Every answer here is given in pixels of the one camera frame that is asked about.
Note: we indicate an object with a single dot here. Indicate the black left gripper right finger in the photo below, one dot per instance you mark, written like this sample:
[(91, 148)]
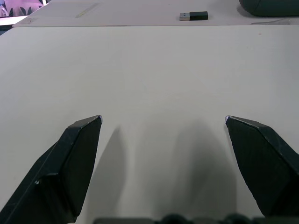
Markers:
[(264, 168)]

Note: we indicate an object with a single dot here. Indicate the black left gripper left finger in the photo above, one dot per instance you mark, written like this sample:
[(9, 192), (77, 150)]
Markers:
[(58, 168)]

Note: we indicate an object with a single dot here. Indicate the dark grey rounded object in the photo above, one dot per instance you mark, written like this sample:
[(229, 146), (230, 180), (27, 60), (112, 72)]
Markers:
[(271, 6)]

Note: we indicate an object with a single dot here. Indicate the floral patterned fabric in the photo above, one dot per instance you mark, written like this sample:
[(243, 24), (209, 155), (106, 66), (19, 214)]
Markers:
[(16, 8)]

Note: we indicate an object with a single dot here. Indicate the black USB dongle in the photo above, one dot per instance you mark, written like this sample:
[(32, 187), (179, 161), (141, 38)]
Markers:
[(193, 16)]

